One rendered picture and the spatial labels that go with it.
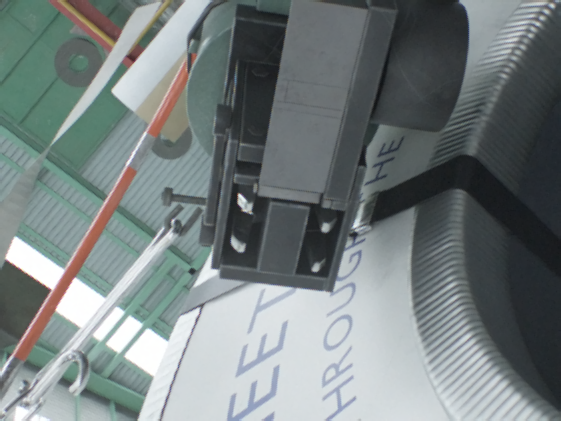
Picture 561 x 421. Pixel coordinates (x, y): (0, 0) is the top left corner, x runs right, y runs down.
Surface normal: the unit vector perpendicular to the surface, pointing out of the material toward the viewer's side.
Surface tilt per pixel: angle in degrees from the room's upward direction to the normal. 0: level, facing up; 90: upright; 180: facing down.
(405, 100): 56
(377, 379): 90
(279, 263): 65
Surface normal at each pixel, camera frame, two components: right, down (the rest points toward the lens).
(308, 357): -0.73, -0.59
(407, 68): 0.05, 0.30
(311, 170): 0.00, 0.59
